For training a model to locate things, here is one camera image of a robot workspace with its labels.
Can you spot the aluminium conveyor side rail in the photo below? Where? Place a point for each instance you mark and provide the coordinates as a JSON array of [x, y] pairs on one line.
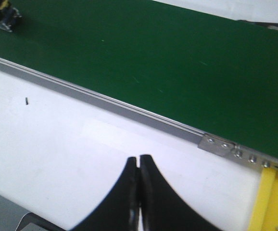
[[102, 101]]

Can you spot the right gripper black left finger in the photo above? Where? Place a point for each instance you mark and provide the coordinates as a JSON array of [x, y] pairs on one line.
[[119, 210]]

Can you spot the metal conveyor support bracket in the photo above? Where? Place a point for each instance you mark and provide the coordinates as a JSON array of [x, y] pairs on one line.
[[216, 145]]

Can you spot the green conveyor belt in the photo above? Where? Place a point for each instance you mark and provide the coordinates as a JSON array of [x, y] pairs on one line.
[[211, 73]]

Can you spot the metal conveyor end plate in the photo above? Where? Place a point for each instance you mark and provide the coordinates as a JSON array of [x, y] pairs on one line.
[[253, 158]]

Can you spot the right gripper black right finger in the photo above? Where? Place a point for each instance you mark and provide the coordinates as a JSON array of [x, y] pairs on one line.
[[162, 208]]

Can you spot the grey device corner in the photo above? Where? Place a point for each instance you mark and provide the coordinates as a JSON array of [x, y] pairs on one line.
[[33, 222]]

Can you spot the yellow plastic tray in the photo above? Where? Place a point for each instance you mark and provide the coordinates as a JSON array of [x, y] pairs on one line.
[[265, 210]]

